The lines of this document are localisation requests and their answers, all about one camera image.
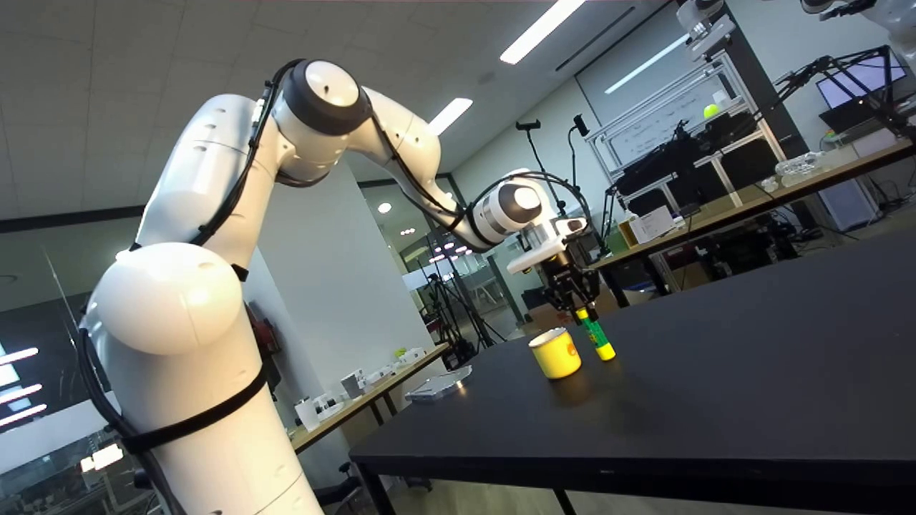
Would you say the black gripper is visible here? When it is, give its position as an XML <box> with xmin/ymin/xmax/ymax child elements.
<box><xmin>543</xmin><ymin>230</ymin><xmax>608</xmax><ymax>314</ymax></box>

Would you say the yellow green glue stick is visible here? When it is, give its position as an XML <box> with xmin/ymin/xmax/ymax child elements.
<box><xmin>572</xmin><ymin>304</ymin><xmax>622</xmax><ymax>366</ymax></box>

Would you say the yellow cup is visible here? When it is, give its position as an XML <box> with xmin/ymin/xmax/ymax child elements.
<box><xmin>526</xmin><ymin>327</ymin><xmax>586</xmax><ymax>384</ymax></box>

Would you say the metal shelf rack with equipment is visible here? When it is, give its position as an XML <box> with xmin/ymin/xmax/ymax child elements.
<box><xmin>582</xmin><ymin>0</ymin><xmax>796</xmax><ymax>218</ymax></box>

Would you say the black table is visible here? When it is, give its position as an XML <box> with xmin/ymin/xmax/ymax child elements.
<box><xmin>349</xmin><ymin>220</ymin><xmax>916</xmax><ymax>515</ymax></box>

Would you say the wooden workbench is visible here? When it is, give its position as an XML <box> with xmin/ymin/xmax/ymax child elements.
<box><xmin>582</xmin><ymin>131</ymin><xmax>916</xmax><ymax>310</ymax></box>

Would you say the rectangular ceiling light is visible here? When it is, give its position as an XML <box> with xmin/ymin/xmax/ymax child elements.
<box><xmin>427</xmin><ymin>94</ymin><xmax>474</xmax><ymax>138</ymax></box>

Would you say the wooden side table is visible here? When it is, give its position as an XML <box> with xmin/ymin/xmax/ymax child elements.
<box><xmin>283</xmin><ymin>341</ymin><xmax>454</xmax><ymax>457</ymax></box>

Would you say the long ceiling light strip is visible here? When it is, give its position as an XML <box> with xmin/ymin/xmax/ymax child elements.
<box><xmin>497</xmin><ymin>0</ymin><xmax>589</xmax><ymax>69</ymax></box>

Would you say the open laptop screen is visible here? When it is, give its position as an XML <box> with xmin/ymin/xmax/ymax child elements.
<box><xmin>814</xmin><ymin>52</ymin><xmax>910</xmax><ymax>134</ymax></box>

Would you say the dark display screen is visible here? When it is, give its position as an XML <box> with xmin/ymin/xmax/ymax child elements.
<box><xmin>0</xmin><ymin>301</ymin><xmax>97</xmax><ymax>480</ymax></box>

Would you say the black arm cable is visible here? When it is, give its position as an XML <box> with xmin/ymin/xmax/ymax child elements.
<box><xmin>78</xmin><ymin>58</ymin><xmax>308</xmax><ymax>515</ymax></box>

